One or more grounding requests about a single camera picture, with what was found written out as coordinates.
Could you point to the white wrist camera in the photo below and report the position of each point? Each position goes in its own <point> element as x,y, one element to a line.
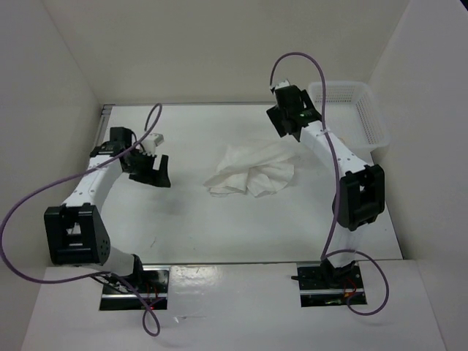
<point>280,84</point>
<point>151,142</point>

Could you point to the white pleated skirt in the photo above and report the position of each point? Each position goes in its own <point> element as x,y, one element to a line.
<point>258,167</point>

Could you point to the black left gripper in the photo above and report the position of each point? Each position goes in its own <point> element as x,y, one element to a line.
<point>156,178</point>

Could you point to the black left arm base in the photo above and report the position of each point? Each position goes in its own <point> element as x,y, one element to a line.
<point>153,289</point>

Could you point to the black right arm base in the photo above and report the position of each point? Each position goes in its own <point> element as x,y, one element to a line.
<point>317,291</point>

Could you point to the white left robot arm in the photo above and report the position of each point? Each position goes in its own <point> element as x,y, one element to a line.
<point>75,230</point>

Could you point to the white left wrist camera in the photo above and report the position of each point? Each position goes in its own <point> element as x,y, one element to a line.
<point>151,142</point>

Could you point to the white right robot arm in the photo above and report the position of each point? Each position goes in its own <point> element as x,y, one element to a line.
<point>360,187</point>

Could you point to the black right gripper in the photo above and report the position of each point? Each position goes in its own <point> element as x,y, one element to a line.
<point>276,115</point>

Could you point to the white plastic basket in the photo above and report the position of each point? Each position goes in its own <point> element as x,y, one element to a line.
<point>352,113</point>

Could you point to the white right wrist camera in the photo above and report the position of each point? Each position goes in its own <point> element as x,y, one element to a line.
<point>280,84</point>

